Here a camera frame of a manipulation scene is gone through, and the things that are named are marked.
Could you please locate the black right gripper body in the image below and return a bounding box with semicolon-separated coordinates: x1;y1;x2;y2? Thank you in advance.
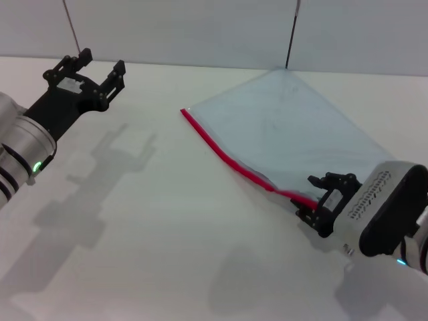
313;183;362;239

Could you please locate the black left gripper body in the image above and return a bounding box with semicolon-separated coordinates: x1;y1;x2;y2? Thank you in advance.
25;74;110;144

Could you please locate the clear document bag red zip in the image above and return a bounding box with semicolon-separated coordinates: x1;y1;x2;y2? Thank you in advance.
180;68;399;210

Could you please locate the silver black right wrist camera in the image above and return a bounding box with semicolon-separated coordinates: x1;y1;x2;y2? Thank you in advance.
346;160;428;257

